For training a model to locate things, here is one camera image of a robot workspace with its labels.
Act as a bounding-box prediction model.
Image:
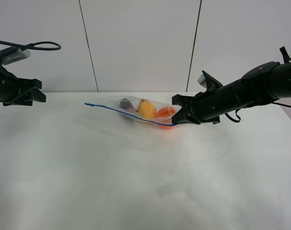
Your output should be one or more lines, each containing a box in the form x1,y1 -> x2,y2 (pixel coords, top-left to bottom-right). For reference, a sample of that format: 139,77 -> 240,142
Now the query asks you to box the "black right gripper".
172,71 -> 236,124

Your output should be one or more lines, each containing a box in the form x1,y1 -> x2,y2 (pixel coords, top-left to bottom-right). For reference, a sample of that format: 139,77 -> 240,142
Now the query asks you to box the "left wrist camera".
0,47 -> 31,65

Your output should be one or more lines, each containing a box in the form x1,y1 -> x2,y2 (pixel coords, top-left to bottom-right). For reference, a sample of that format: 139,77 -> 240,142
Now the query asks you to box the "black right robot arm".
172,62 -> 291,125

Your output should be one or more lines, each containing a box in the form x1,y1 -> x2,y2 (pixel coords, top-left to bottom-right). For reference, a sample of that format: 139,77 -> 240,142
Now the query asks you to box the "yellow toy pear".
137,99 -> 157,119

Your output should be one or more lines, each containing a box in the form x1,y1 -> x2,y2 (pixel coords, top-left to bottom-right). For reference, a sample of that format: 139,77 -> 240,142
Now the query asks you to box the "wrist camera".
198,74 -> 207,88
0,47 -> 31,65

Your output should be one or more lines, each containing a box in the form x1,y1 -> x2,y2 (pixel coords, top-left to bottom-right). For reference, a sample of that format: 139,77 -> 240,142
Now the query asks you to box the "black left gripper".
0,64 -> 46,106

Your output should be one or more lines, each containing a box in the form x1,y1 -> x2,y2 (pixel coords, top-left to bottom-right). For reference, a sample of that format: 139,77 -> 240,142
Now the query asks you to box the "orange toy orange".
155,106 -> 177,125

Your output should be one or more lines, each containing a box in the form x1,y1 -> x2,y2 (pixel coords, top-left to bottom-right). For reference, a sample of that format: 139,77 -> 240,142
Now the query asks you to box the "clear zip bag blue strip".
84,95 -> 187,130

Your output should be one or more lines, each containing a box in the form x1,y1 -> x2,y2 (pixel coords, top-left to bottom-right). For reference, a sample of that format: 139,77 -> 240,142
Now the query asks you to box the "purple toy eggplant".
119,98 -> 136,113

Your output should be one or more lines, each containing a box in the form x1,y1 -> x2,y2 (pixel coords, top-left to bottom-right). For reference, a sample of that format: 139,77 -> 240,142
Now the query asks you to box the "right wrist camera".
198,74 -> 207,88

